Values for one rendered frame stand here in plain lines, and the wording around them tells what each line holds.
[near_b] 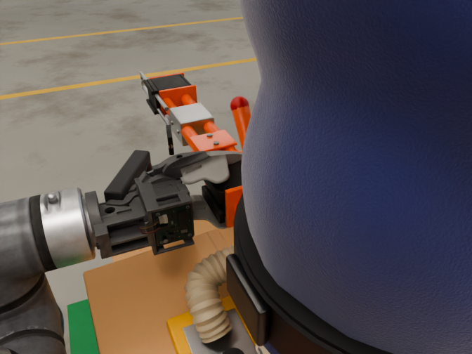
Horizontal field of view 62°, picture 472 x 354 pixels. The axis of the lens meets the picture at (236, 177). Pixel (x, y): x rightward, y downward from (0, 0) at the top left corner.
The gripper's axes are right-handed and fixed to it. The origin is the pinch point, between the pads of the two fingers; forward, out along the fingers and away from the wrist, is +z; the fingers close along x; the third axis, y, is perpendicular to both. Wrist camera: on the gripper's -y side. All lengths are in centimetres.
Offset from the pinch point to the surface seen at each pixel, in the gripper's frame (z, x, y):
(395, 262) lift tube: -7.6, 20.1, 34.4
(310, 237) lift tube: -9.4, 19.3, 31.2
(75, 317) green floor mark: -42, -120, -84
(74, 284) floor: -41, -120, -103
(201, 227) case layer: 12, -65, -61
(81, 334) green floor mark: -40, -120, -74
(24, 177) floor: -66, -120, -211
